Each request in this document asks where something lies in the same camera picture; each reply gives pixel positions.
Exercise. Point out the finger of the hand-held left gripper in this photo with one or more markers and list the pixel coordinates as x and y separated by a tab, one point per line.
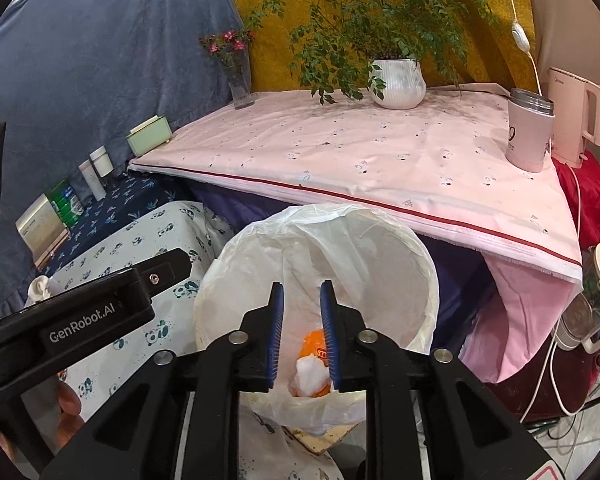
167	270

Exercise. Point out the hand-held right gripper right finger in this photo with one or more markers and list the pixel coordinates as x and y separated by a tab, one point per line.
330	340

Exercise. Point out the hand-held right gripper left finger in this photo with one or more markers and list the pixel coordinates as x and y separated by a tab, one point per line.
276	340

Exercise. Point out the orange snack packet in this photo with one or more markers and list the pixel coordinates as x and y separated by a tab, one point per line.
312	345

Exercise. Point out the bin with white plastic bag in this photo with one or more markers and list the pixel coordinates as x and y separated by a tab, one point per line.
380	260

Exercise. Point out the person's left hand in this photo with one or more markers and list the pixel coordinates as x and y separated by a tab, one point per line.
71	405

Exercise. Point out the small white crumpled tissue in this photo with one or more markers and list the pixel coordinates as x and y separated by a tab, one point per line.
40	287

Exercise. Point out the navy printed cloth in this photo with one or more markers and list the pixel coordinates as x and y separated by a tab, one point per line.
120	200

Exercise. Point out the wooden board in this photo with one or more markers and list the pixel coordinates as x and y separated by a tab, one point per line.
320	440

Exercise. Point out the beige box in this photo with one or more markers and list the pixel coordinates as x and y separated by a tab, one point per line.
40	227

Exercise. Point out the white tube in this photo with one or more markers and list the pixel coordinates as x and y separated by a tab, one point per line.
92	180

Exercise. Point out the green can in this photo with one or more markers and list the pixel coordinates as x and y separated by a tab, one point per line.
66	205

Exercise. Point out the pale green box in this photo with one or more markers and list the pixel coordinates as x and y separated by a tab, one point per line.
147	140

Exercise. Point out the purple cloth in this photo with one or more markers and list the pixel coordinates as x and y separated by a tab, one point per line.
460	290

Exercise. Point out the pink printed tablecloth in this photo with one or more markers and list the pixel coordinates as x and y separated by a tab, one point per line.
355	160

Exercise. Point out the dark maroon cloth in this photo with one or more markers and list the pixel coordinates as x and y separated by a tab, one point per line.
510	390

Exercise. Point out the glass vase with pink flowers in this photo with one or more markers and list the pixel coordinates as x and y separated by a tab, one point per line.
241	92

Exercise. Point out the blue-grey hanging towel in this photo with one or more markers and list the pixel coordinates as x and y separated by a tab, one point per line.
105	60

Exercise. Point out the green plant in white pot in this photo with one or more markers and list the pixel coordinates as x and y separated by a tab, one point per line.
397	85

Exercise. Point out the pink thermos cup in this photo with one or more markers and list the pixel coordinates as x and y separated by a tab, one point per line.
529	135

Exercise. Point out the red cloth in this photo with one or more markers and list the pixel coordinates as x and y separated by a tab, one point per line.
595	195

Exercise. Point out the mustard yellow cloth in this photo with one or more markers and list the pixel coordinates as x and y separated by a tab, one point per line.
485	55

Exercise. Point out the pink electric kettle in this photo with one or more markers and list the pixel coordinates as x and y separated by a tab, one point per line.
570	115

